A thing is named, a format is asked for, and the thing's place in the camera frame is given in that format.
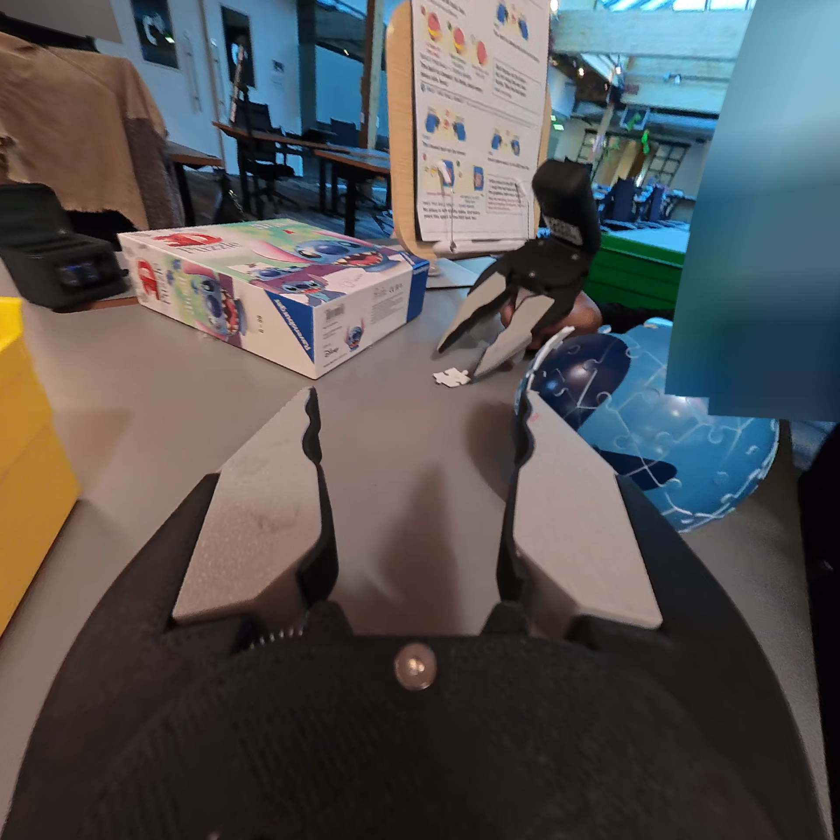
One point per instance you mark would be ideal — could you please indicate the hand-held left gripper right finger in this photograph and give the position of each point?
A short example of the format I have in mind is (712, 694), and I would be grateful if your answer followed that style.
(577, 531)

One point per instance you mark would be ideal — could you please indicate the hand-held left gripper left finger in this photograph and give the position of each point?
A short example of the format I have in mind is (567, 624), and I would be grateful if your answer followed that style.
(256, 525)

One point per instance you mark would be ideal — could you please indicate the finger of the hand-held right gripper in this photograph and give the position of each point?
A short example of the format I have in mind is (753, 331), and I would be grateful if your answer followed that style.
(479, 305)
(522, 328)

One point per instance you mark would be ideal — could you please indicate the white puzzle piece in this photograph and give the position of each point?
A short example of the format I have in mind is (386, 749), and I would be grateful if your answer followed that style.
(451, 377)

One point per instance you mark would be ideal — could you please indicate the blue puzzle ball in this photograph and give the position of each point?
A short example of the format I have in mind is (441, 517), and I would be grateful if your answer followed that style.
(656, 446)

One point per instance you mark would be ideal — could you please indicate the printed cardboard puzzle box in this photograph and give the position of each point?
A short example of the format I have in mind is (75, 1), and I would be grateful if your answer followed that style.
(275, 289)

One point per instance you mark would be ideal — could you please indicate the person's right hand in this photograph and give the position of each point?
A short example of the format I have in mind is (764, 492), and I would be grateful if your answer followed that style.
(581, 315)

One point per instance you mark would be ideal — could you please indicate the green plastic crate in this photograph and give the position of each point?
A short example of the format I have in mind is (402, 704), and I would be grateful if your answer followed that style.
(630, 269)

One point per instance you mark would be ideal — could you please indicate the wooden sign board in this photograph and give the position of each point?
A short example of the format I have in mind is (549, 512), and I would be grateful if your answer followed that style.
(400, 131)

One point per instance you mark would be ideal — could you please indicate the yellow plastic bin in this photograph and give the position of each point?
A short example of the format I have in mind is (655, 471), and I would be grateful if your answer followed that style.
(26, 459)

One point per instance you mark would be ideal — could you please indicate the wooden background table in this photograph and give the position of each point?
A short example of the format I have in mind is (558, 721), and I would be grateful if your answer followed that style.
(282, 138)

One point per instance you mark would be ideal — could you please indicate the black office chair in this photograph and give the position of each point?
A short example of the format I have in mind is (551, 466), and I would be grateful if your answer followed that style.
(262, 151)

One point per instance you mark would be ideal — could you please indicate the black device with display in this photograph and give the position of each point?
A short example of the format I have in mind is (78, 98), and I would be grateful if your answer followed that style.
(52, 249)

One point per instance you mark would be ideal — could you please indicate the tan cloth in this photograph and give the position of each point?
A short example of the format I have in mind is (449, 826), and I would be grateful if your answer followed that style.
(72, 131)

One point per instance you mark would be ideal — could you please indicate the dark wall poster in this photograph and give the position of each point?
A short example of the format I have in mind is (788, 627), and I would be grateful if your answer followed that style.
(237, 46)
(154, 33)

